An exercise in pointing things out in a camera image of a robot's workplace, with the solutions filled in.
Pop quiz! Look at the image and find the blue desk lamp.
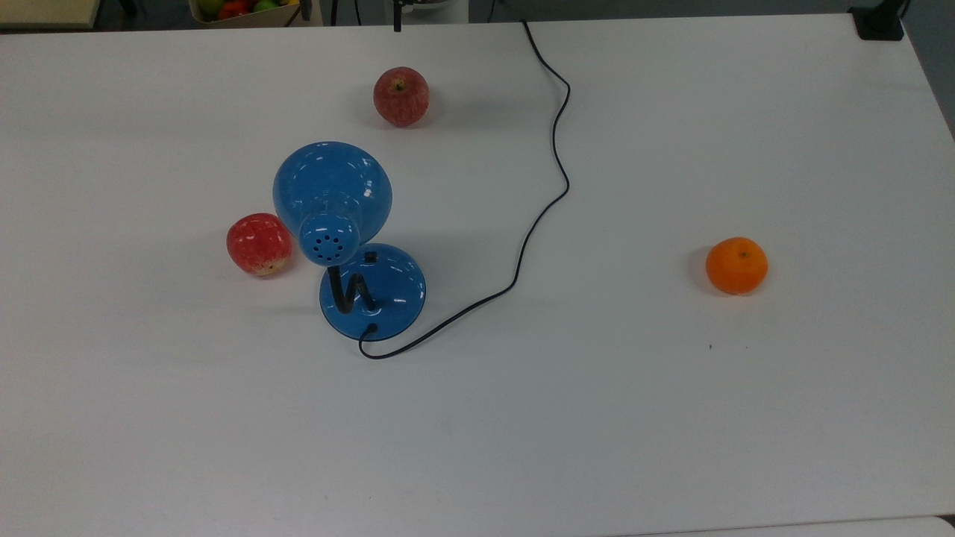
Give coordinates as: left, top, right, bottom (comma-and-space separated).
272, 141, 427, 342

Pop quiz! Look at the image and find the dark red apple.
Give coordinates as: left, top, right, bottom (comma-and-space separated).
373, 66, 430, 128

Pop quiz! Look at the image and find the beige fruit box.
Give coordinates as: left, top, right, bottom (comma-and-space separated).
188, 0, 303, 29

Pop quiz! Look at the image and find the bright red apple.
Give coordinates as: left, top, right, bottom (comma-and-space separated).
226, 213, 293, 277

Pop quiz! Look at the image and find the wooden side table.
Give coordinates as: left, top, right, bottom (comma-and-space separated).
0, 0, 101, 31

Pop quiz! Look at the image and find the orange mandarin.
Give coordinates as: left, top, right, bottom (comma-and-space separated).
706, 236, 769, 295

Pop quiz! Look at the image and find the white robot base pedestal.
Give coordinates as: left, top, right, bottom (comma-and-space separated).
401, 0, 469, 25

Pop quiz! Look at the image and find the black lamp power cable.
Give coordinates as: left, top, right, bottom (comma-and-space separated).
359, 20, 572, 360

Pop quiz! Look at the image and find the black clamp mount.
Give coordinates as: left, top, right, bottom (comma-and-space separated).
851, 0, 908, 41

